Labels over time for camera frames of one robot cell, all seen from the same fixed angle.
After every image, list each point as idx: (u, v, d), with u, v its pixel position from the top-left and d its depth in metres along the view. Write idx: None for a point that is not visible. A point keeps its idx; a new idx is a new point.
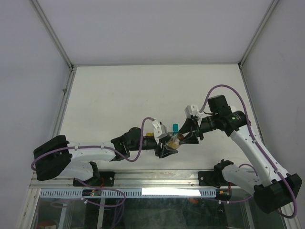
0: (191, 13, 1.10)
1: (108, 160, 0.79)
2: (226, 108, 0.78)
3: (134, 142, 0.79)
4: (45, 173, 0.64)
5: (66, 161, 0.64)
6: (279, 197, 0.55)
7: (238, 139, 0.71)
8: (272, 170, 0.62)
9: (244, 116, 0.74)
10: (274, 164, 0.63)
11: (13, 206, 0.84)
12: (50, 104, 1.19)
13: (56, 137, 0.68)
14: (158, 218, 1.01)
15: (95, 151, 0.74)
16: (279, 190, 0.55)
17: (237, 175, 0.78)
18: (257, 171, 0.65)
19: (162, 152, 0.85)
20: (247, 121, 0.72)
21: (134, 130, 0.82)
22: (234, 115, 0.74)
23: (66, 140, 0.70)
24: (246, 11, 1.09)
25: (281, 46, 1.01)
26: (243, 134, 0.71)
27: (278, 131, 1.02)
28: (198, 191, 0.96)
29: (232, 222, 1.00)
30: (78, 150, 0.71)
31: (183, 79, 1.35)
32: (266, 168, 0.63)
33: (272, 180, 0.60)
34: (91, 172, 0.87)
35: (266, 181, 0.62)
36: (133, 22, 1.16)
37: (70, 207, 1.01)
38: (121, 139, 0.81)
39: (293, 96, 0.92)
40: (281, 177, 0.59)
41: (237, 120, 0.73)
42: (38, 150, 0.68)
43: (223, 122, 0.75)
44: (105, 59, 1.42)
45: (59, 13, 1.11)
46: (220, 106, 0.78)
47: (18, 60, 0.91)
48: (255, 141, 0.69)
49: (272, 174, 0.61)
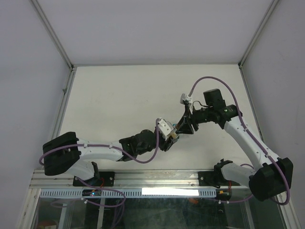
0: (191, 13, 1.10)
1: (115, 159, 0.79)
2: (220, 101, 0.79)
3: (144, 144, 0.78)
4: (53, 169, 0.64)
5: (75, 159, 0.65)
6: (271, 180, 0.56)
7: (231, 129, 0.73)
8: (262, 154, 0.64)
9: (236, 108, 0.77)
10: (264, 149, 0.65)
11: (13, 206, 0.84)
12: (50, 104, 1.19)
13: (66, 134, 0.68)
14: (158, 218, 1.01)
15: (104, 150, 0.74)
16: (269, 172, 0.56)
17: (234, 171, 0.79)
18: (250, 158, 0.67)
19: (168, 146, 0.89)
20: (238, 113, 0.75)
21: (146, 132, 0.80)
22: (227, 108, 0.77)
23: (76, 138, 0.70)
24: (246, 11, 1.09)
25: (281, 45, 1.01)
26: (235, 123, 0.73)
27: (278, 131, 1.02)
28: (198, 191, 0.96)
29: (232, 222, 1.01)
30: (87, 148, 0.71)
31: (183, 79, 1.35)
32: (257, 153, 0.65)
33: (263, 164, 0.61)
34: (92, 172, 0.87)
35: (258, 165, 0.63)
36: (133, 22, 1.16)
37: (70, 207, 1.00)
38: (129, 140, 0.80)
39: (293, 95, 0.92)
40: (271, 161, 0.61)
41: (229, 112, 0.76)
42: (46, 145, 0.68)
43: (216, 115, 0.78)
44: (105, 59, 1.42)
45: (60, 13, 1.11)
46: (215, 99, 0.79)
47: (18, 60, 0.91)
48: (247, 130, 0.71)
49: (262, 158, 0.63)
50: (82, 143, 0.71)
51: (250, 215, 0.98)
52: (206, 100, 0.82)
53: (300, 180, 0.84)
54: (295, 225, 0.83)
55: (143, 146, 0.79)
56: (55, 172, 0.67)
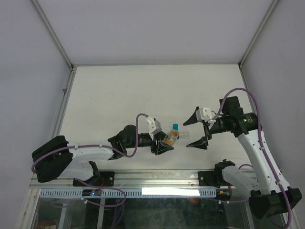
0: (191, 13, 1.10)
1: (106, 158, 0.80)
2: (238, 109, 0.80)
3: (130, 139, 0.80)
4: (46, 175, 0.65)
5: (67, 161, 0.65)
6: (274, 208, 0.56)
7: (246, 142, 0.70)
8: (273, 180, 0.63)
9: (256, 119, 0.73)
10: (277, 175, 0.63)
11: (13, 206, 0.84)
12: (50, 104, 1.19)
13: (56, 138, 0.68)
14: (158, 218, 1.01)
15: (94, 150, 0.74)
16: (276, 201, 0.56)
17: (235, 176, 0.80)
18: (258, 178, 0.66)
19: (157, 149, 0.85)
20: (258, 126, 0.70)
21: (128, 128, 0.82)
22: (246, 117, 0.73)
23: (66, 141, 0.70)
24: (246, 11, 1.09)
25: (281, 46, 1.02)
26: (252, 138, 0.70)
27: (278, 131, 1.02)
28: (198, 190, 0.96)
29: (232, 222, 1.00)
30: (78, 150, 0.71)
31: (183, 79, 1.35)
32: (268, 177, 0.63)
33: (271, 191, 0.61)
34: (91, 171, 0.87)
35: (265, 190, 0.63)
36: (133, 22, 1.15)
37: (70, 207, 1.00)
38: (116, 138, 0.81)
39: (293, 96, 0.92)
40: (281, 189, 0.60)
41: (248, 122, 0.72)
42: (36, 152, 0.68)
43: (232, 122, 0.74)
44: (105, 58, 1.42)
45: (60, 13, 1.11)
46: (232, 107, 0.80)
47: (18, 60, 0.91)
48: (263, 149, 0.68)
49: (272, 185, 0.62)
50: (73, 145, 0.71)
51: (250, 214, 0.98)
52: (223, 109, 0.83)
53: (300, 181, 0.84)
54: (295, 225, 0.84)
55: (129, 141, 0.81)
56: (48, 178, 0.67)
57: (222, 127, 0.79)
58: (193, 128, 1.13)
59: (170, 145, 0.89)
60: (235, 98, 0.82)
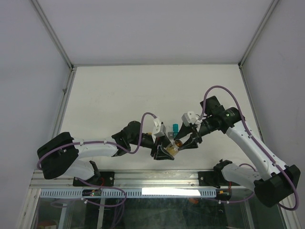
0: (191, 13, 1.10)
1: (110, 154, 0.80)
2: (218, 106, 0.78)
3: (134, 135, 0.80)
4: (52, 171, 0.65)
5: (73, 157, 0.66)
6: (279, 190, 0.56)
7: (234, 134, 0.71)
8: (270, 163, 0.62)
9: (238, 111, 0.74)
10: (271, 157, 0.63)
11: (13, 207, 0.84)
12: (50, 104, 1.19)
13: (61, 135, 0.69)
14: (158, 218, 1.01)
15: (98, 147, 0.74)
16: (278, 182, 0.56)
17: (235, 173, 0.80)
18: (256, 166, 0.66)
19: (157, 154, 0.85)
20: (241, 117, 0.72)
21: (133, 124, 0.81)
22: (228, 112, 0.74)
23: (71, 137, 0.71)
24: (246, 11, 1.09)
25: (281, 46, 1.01)
26: (239, 130, 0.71)
27: (278, 131, 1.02)
28: (198, 191, 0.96)
29: (232, 222, 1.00)
30: (84, 146, 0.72)
31: (183, 79, 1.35)
32: (264, 161, 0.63)
33: (271, 173, 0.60)
34: (92, 171, 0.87)
35: (266, 175, 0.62)
36: (133, 22, 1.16)
37: (70, 208, 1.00)
38: (120, 134, 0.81)
39: (293, 95, 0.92)
40: (280, 169, 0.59)
41: (231, 116, 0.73)
42: (41, 149, 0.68)
43: (217, 120, 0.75)
44: (106, 59, 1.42)
45: (60, 13, 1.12)
46: (213, 106, 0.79)
47: (18, 60, 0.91)
48: (251, 136, 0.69)
49: (270, 167, 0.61)
50: (78, 141, 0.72)
51: (250, 214, 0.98)
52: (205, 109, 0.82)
53: (300, 180, 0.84)
54: (295, 225, 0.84)
55: (134, 138, 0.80)
56: (54, 175, 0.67)
57: (209, 128, 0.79)
58: None
59: (171, 154, 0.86)
60: (213, 98, 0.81)
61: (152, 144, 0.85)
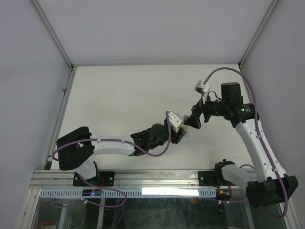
0: (191, 13, 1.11)
1: (127, 154, 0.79)
2: (238, 97, 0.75)
3: (157, 138, 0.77)
4: (68, 164, 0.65)
5: (89, 153, 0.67)
6: (271, 194, 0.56)
7: (242, 130, 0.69)
8: (269, 168, 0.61)
9: (254, 109, 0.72)
10: (273, 162, 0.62)
11: (13, 206, 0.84)
12: (50, 104, 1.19)
13: (80, 129, 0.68)
14: (158, 218, 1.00)
15: (115, 145, 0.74)
16: (271, 187, 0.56)
17: (235, 172, 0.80)
18: (255, 167, 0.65)
19: (178, 139, 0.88)
20: (255, 116, 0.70)
21: (157, 127, 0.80)
22: (244, 107, 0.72)
23: (89, 133, 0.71)
24: (246, 11, 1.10)
25: (281, 46, 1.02)
26: (249, 127, 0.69)
27: (278, 131, 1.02)
28: (198, 190, 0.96)
29: (232, 222, 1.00)
30: (100, 143, 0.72)
31: (183, 79, 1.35)
32: (264, 165, 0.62)
33: (267, 178, 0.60)
34: (95, 172, 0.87)
35: (261, 177, 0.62)
36: (134, 22, 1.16)
37: (70, 207, 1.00)
38: (140, 135, 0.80)
39: (293, 95, 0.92)
40: (278, 176, 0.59)
41: (246, 112, 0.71)
42: (60, 140, 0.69)
43: (229, 111, 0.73)
44: (106, 59, 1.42)
45: (60, 13, 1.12)
46: (232, 95, 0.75)
47: (18, 60, 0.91)
48: (259, 137, 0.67)
49: (269, 171, 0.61)
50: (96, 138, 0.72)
51: (250, 215, 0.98)
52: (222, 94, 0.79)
53: (300, 180, 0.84)
54: (295, 225, 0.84)
55: (155, 140, 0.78)
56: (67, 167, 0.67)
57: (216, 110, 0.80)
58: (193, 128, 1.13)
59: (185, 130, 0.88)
60: (237, 84, 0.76)
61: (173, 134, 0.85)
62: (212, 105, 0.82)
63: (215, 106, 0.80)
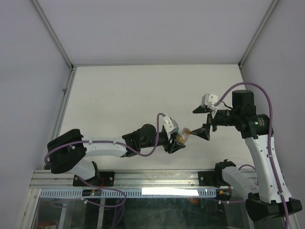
0: (191, 13, 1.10)
1: (119, 155, 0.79)
2: (250, 107, 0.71)
3: (147, 138, 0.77)
4: (59, 168, 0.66)
5: (81, 155, 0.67)
6: (272, 215, 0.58)
7: (253, 147, 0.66)
8: (275, 190, 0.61)
9: (268, 123, 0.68)
10: (280, 185, 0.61)
11: (13, 207, 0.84)
12: (50, 104, 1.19)
13: (71, 131, 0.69)
14: (158, 218, 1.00)
15: (107, 146, 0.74)
16: (274, 211, 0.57)
17: (235, 177, 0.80)
18: (260, 187, 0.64)
19: (171, 148, 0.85)
20: (269, 131, 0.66)
21: (147, 127, 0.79)
22: (258, 120, 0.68)
23: (81, 135, 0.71)
24: (246, 11, 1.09)
25: (281, 46, 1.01)
26: (261, 144, 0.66)
27: (278, 131, 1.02)
28: (197, 191, 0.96)
29: (232, 222, 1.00)
30: (92, 145, 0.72)
31: (183, 80, 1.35)
32: (270, 187, 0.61)
33: (271, 201, 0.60)
34: (94, 171, 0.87)
35: (265, 198, 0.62)
36: (133, 22, 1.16)
37: (70, 207, 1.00)
38: (131, 135, 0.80)
39: (293, 96, 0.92)
40: (282, 200, 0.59)
41: (259, 126, 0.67)
42: (52, 143, 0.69)
43: (241, 122, 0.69)
44: (106, 58, 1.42)
45: (59, 13, 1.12)
46: (245, 105, 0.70)
47: (18, 60, 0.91)
48: (270, 157, 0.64)
49: (274, 194, 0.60)
50: (87, 139, 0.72)
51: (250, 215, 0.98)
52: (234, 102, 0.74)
53: (300, 181, 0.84)
54: (295, 225, 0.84)
55: (146, 140, 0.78)
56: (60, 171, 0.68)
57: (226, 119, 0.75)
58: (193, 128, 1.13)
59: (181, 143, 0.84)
60: (250, 94, 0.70)
61: (166, 141, 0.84)
62: (222, 118, 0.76)
63: (226, 119, 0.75)
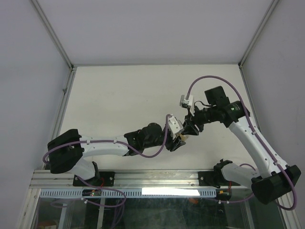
0: (191, 12, 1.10)
1: (121, 154, 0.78)
2: (223, 98, 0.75)
3: (152, 138, 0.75)
4: (59, 166, 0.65)
5: (79, 155, 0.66)
6: (278, 188, 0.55)
7: (237, 130, 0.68)
8: (271, 162, 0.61)
9: (242, 106, 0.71)
10: (274, 156, 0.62)
11: (13, 207, 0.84)
12: (50, 104, 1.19)
13: (69, 131, 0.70)
14: (158, 218, 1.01)
15: (107, 145, 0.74)
16: (277, 182, 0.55)
17: (235, 171, 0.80)
18: (256, 164, 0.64)
19: (174, 146, 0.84)
20: (245, 112, 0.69)
21: (153, 126, 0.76)
22: (233, 106, 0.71)
23: (78, 135, 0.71)
24: (246, 11, 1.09)
25: (281, 46, 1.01)
26: (243, 125, 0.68)
27: (278, 131, 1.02)
28: (198, 190, 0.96)
29: (232, 222, 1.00)
30: (90, 145, 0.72)
31: (183, 80, 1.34)
32: (266, 160, 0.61)
33: (271, 172, 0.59)
34: (92, 171, 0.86)
35: (266, 173, 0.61)
36: (133, 22, 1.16)
37: (70, 207, 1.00)
38: (135, 134, 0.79)
39: (293, 96, 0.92)
40: (280, 169, 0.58)
41: (236, 111, 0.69)
42: (50, 144, 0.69)
43: (220, 113, 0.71)
44: (106, 58, 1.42)
45: (59, 13, 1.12)
46: (218, 97, 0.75)
47: (18, 60, 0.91)
48: (255, 133, 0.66)
49: (271, 166, 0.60)
50: (85, 140, 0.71)
51: (250, 215, 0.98)
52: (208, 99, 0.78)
53: (300, 181, 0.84)
54: (295, 225, 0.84)
55: (150, 140, 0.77)
56: (60, 170, 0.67)
57: (208, 117, 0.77)
58: None
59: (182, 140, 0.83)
60: (218, 87, 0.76)
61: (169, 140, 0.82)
62: (201, 114, 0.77)
63: (205, 114, 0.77)
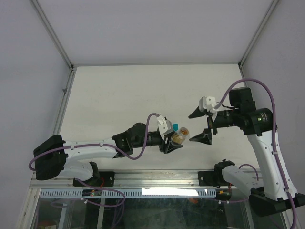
0: (191, 12, 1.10)
1: (111, 156, 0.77)
2: (250, 103, 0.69)
3: (139, 137, 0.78)
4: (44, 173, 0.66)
5: (62, 162, 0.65)
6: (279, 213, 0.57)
7: (256, 143, 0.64)
8: (281, 187, 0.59)
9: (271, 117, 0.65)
10: (286, 182, 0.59)
11: (13, 207, 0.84)
12: (50, 104, 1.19)
13: (54, 137, 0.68)
14: (158, 218, 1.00)
15: (94, 149, 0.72)
16: (281, 208, 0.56)
17: (237, 176, 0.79)
18: (265, 183, 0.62)
19: (167, 148, 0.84)
20: (273, 126, 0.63)
21: (138, 126, 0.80)
22: (261, 115, 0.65)
23: (63, 140, 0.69)
24: (246, 11, 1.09)
25: (281, 46, 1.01)
26: (264, 141, 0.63)
27: (278, 131, 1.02)
28: (196, 190, 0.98)
29: (233, 222, 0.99)
30: (75, 150, 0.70)
31: (183, 80, 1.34)
32: (276, 184, 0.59)
33: (278, 198, 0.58)
34: (90, 173, 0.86)
35: (271, 195, 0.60)
36: (133, 22, 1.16)
37: (70, 207, 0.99)
38: (124, 135, 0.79)
39: (293, 96, 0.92)
40: (289, 197, 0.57)
41: (262, 122, 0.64)
42: (36, 150, 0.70)
43: (244, 119, 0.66)
44: (105, 58, 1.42)
45: (59, 13, 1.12)
46: (244, 100, 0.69)
47: (18, 60, 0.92)
48: (275, 153, 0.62)
49: (280, 192, 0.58)
50: (69, 145, 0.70)
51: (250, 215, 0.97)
52: (232, 100, 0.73)
53: (301, 181, 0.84)
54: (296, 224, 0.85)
55: (137, 140, 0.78)
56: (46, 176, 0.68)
57: (228, 121, 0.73)
58: (193, 128, 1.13)
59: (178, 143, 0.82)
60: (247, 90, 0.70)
61: (160, 141, 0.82)
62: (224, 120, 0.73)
63: (226, 119, 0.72)
